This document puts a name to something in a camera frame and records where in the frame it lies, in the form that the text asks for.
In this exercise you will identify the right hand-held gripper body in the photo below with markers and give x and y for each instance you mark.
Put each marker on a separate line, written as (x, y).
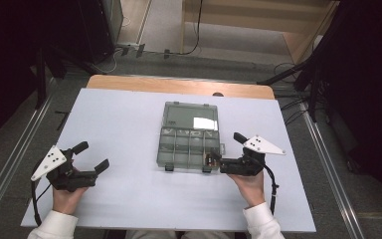
(245, 164)

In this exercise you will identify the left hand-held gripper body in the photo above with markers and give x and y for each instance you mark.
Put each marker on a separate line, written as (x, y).
(69, 179)

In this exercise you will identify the grey clear plastic compartment box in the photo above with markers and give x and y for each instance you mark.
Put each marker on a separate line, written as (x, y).
(187, 139)

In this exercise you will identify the person's left hand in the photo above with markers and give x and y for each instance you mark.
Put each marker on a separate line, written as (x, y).
(67, 200)

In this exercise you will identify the person's right hand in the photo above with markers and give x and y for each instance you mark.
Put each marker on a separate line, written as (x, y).
(250, 191)

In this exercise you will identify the white board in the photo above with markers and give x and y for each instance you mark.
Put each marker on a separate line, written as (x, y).
(119, 132)

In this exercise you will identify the wooden table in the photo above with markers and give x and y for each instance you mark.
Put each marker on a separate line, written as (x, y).
(179, 87)

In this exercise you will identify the black upright stand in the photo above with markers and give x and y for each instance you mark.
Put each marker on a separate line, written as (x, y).
(40, 79)

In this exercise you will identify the black stand legs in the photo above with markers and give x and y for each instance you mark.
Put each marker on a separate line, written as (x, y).
(288, 71)

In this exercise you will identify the black curtain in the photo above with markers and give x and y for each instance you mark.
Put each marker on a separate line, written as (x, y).
(6, 66)
(371, 99)

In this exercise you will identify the black cabinet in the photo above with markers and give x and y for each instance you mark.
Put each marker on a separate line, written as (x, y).
(96, 26)

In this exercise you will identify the light wooden shelf unit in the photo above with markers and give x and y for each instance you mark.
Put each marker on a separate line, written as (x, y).
(245, 15)

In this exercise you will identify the metal floor rail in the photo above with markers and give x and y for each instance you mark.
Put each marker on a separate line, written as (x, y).
(16, 156)
(331, 172)

